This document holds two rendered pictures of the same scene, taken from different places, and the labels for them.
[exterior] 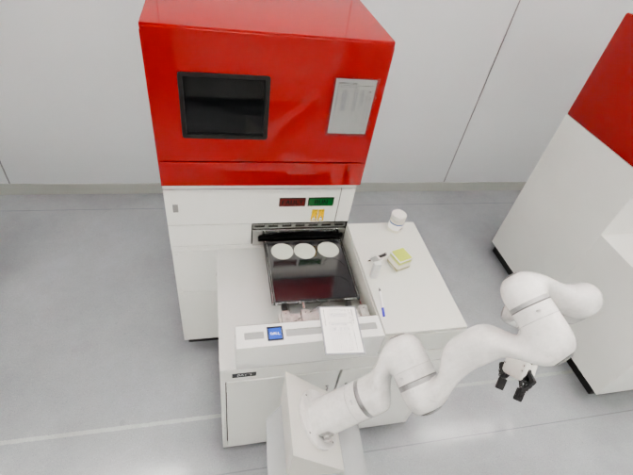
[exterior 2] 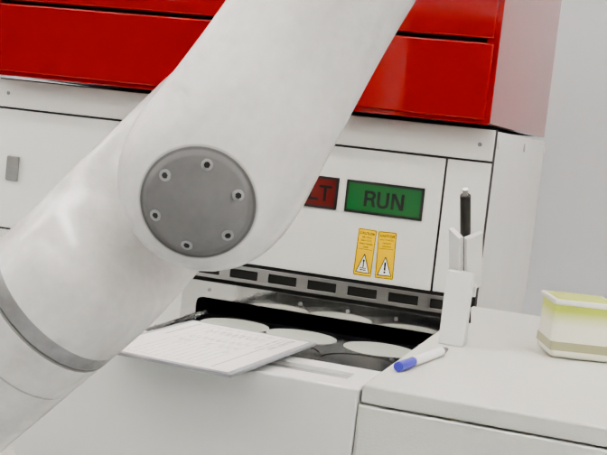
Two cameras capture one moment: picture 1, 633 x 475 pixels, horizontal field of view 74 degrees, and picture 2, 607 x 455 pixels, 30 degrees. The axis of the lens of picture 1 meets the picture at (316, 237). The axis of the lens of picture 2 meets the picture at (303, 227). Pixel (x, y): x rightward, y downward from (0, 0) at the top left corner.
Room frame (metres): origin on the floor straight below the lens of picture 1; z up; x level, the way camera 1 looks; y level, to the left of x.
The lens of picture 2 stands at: (0.07, -0.86, 1.19)
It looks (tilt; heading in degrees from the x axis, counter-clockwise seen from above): 5 degrees down; 35
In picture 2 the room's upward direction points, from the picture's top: 6 degrees clockwise
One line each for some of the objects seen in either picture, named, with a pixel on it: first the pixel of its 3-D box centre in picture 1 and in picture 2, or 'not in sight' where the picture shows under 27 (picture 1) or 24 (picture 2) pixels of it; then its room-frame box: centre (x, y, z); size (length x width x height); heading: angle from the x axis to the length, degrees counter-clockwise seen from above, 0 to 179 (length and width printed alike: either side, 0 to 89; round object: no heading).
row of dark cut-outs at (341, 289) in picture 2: (300, 224); (322, 286); (1.47, 0.09, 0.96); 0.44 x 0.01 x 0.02; 108
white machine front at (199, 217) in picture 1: (262, 214); (219, 230); (1.42, 0.26, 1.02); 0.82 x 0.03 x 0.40; 108
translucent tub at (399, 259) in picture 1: (399, 259); (575, 325); (1.32, -0.37, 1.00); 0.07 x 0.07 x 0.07; 36
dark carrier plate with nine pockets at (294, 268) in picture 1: (309, 268); (280, 350); (1.27, 0.01, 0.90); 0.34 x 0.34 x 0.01; 18
